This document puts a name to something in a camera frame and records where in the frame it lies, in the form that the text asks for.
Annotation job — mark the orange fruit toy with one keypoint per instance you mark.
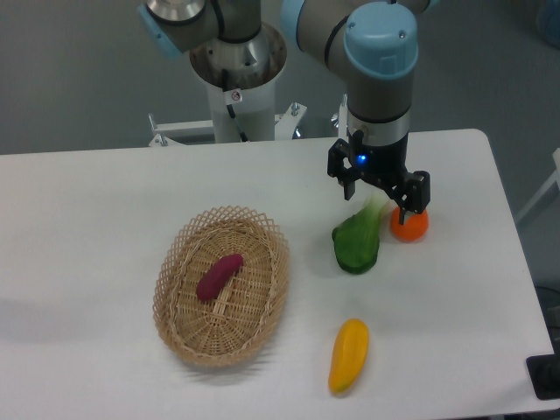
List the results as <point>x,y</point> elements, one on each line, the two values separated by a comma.
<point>414,228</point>

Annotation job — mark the yellow mango toy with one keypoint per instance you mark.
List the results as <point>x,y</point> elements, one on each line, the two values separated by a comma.
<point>349,353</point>

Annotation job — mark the purple sweet potato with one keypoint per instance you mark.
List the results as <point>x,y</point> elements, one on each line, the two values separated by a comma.
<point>216,278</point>

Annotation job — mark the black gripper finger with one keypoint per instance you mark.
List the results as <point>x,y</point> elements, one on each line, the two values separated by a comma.
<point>411,193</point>
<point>339,167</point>

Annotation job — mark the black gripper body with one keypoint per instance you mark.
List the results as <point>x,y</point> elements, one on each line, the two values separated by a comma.
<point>381,166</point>

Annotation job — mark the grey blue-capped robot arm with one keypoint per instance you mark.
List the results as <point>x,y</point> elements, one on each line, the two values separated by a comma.
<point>370,45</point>

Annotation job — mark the white pedestal base frame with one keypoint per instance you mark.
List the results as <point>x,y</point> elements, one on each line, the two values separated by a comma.
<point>228,129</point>

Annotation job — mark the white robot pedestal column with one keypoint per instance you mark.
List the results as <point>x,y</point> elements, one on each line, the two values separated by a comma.
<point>241,77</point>

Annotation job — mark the black device at table edge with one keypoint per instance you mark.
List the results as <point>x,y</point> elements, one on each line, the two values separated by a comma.
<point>544,375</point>

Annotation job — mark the green bok choy toy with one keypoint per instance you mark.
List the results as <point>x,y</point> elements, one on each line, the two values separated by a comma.
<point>356,240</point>

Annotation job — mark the oval woven wicker basket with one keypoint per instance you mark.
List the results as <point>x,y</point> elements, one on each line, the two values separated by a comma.
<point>235,326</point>

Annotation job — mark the white frame at right edge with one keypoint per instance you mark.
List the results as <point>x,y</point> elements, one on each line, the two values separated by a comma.
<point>542,197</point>

